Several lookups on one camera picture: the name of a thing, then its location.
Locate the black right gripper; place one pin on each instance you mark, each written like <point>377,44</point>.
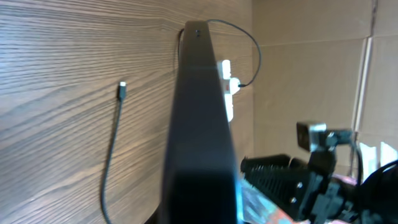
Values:
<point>309,191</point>

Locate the blue Samsung Galaxy smartphone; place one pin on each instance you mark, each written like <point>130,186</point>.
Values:
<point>200,177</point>

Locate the white charger plug adapter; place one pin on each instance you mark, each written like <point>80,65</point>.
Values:
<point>234,85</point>

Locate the white power strip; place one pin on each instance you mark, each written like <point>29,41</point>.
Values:
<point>224,72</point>

